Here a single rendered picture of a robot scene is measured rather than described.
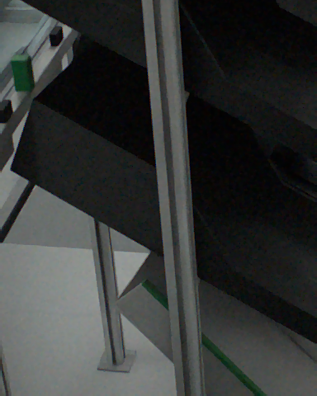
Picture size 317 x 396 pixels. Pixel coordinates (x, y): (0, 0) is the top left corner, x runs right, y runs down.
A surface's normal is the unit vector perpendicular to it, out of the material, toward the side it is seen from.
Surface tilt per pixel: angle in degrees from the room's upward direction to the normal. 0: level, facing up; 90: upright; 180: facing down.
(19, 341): 0
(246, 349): 45
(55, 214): 90
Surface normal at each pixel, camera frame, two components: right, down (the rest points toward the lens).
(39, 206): 0.98, 0.05
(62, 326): -0.07, -0.84
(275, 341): 0.60, -0.50
